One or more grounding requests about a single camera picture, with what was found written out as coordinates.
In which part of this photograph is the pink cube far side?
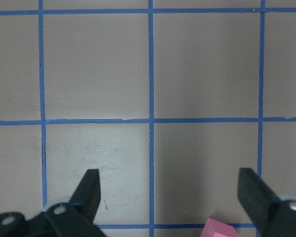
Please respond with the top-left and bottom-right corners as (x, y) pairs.
(200, 218), (239, 237)

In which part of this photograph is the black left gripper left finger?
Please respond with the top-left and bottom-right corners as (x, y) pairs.
(69, 169), (100, 222)

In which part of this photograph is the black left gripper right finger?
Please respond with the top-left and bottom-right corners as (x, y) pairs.
(237, 168), (281, 231)

